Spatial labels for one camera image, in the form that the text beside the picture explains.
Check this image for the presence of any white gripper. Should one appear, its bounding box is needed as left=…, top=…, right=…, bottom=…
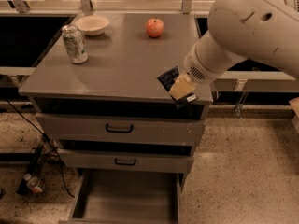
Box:
left=169, top=42, right=231, bottom=100

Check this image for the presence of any dark blue rxbar wrapper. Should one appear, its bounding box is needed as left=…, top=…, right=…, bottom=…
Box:
left=157, top=66, right=198, bottom=109

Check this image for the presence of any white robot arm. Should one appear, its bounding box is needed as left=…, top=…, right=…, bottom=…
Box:
left=169, top=0, right=299, bottom=100

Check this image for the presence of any grey top drawer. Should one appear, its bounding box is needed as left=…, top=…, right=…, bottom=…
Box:
left=36, top=113, right=205, bottom=146

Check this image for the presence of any grey drawer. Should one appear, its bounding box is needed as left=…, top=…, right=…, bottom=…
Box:
left=58, top=170, right=180, bottom=224
left=36, top=113, right=205, bottom=146
left=59, top=149, right=193, bottom=174

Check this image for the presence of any grey middle drawer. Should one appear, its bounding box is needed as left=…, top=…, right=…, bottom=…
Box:
left=59, top=149, right=193, bottom=174

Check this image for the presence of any grey drawer cabinet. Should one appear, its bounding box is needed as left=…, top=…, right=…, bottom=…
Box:
left=18, top=12, right=214, bottom=191

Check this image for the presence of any grey bottom drawer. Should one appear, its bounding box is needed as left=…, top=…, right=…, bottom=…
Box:
left=58, top=170, right=180, bottom=224

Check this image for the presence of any red apple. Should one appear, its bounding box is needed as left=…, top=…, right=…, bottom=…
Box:
left=146, top=18, right=164, bottom=38

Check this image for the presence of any white bowl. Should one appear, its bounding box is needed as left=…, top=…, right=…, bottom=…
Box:
left=75, top=15, right=109, bottom=36

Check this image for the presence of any silver soda can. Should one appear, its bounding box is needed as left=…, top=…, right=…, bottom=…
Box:
left=62, top=24, right=88, bottom=64

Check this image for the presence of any plastic bottle on floor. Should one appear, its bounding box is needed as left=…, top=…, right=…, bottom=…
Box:
left=23, top=174, right=45, bottom=193

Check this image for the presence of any black bar on floor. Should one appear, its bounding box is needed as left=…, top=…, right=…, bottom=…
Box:
left=17, top=145, right=43, bottom=195

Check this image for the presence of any black cable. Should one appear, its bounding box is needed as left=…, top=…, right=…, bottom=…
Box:
left=4, top=98, right=76, bottom=199

